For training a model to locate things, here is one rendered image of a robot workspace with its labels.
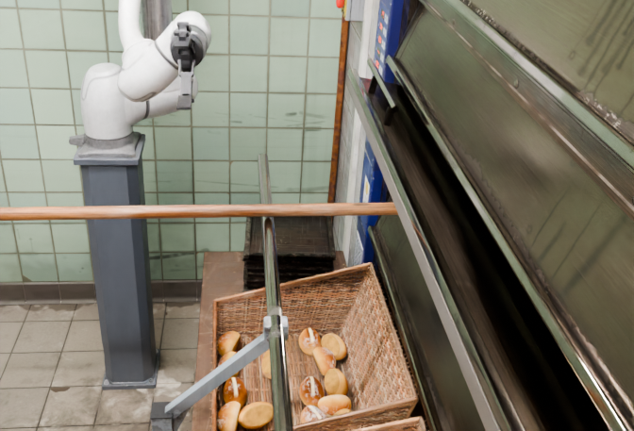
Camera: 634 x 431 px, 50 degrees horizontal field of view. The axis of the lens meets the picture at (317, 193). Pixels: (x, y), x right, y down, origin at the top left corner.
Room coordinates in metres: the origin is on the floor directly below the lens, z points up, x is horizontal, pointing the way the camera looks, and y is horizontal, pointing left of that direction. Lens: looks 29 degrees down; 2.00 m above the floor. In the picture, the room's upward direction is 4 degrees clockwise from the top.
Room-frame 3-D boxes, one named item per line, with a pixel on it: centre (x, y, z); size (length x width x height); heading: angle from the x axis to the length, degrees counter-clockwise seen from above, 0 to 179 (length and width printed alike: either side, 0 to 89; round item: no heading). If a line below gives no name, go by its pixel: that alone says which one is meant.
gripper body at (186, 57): (1.57, 0.33, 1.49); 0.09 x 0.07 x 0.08; 8
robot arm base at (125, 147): (2.06, 0.72, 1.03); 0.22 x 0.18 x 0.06; 98
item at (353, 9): (2.34, -0.08, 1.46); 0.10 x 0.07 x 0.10; 8
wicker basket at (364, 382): (1.39, 0.01, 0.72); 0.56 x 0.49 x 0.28; 9
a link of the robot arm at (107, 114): (2.07, 0.69, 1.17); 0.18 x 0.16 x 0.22; 132
